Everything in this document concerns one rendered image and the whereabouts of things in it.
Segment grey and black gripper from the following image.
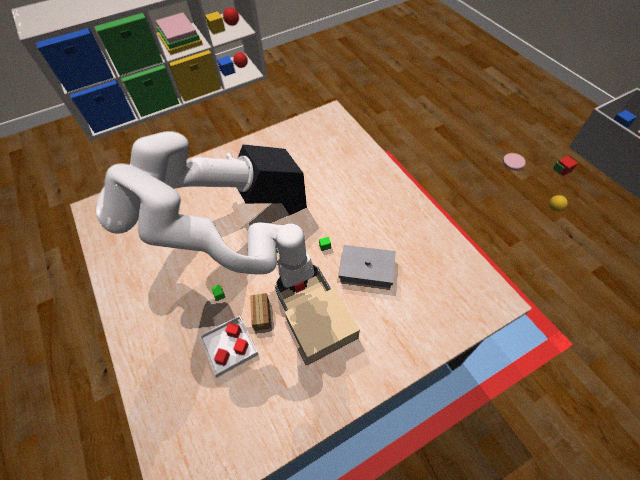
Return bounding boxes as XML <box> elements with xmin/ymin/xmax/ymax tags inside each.
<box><xmin>276</xmin><ymin>252</ymin><xmax>317</xmax><ymax>293</ymax></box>

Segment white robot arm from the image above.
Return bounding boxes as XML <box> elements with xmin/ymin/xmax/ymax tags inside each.
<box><xmin>96</xmin><ymin>132</ymin><xmax>307</xmax><ymax>275</ymax></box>

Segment green block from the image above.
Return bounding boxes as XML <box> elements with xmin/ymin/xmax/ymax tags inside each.
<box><xmin>319</xmin><ymin>237</ymin><xmax>331</xmax><ymax>251</ymax></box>
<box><xmin>211</xmin><ymin>284</ymin><xmax>225</xmax><ymax>301</ymax></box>

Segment brown cardboard box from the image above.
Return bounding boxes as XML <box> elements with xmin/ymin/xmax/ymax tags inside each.
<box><xmin>250</xmin><ymin>293</ymin><xmax>271</xmax><ymax>331</ymax></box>

